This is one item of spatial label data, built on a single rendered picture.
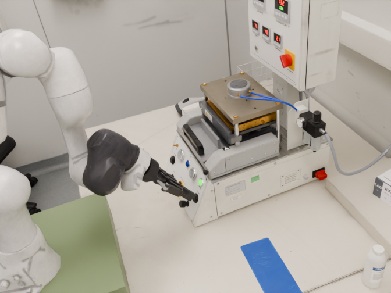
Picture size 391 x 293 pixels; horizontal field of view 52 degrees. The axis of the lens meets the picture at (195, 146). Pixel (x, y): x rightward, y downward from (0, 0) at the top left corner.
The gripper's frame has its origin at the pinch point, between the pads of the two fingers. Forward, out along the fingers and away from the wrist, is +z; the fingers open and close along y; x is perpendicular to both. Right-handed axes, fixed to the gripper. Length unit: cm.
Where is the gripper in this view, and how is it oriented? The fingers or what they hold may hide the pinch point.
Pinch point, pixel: (185, 193)
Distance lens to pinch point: 135.9
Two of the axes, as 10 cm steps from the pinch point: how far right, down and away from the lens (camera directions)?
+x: -6.8, 7.2, 1.5
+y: -3.7, -5.1, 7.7
